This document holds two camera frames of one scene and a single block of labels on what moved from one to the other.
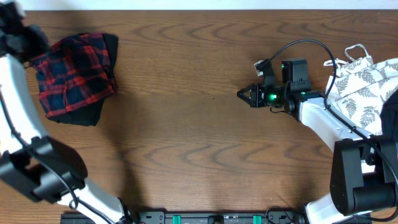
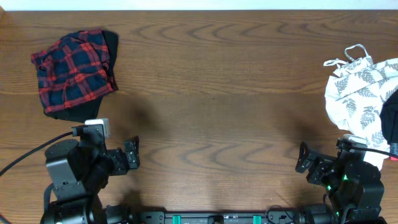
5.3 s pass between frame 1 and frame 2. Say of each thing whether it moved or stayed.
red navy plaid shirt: stayed
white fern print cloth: stayed
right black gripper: moved
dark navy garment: stayed
